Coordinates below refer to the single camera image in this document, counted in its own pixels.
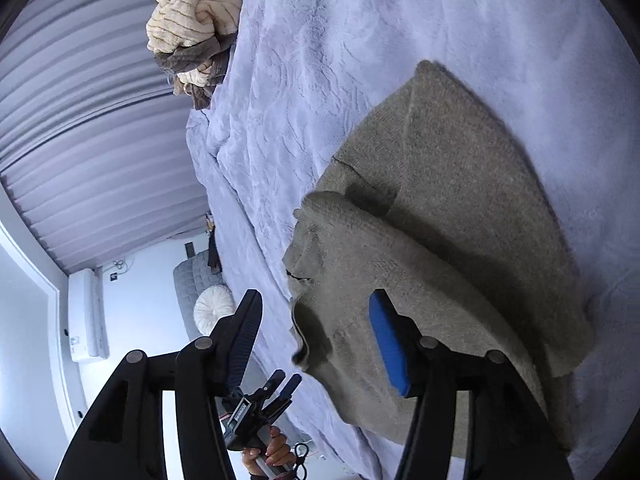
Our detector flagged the olive brown knit sweater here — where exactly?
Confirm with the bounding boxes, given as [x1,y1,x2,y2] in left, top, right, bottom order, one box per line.
[282,60,597,461]

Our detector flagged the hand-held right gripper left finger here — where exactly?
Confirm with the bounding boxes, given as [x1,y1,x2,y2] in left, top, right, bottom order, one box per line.
[55,289,264,480]

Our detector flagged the black cable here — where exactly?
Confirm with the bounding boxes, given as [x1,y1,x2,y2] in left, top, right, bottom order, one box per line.
[291,442,311,480]

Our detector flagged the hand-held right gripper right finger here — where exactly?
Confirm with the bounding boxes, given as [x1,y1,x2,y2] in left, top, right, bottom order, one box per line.
[369,288,574,480]

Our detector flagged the round white pleated cushion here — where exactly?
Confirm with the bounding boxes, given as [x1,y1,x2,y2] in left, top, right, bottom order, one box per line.
[193,285,236,336]

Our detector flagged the person's left hand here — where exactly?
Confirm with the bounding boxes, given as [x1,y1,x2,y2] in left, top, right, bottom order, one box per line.
[242,425,297,477]

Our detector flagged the lilac plush blanket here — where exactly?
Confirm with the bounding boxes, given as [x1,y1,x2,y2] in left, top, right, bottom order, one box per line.
[185,0,640,480]

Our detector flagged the cream brown striped fleece blanket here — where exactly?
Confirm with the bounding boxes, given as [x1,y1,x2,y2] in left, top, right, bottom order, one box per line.
[146,0,244,111]

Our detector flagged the grey pleated curtain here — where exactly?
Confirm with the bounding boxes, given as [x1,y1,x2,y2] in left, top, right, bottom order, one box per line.
[0,0,213,277]

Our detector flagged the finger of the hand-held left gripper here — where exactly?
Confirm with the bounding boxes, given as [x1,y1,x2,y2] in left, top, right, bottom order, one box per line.
[267,373,303,411]
[252,369,287,403]

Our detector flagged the white wall air conditioner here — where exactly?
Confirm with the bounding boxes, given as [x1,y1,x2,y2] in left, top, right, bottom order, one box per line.
[67,268,110,362]

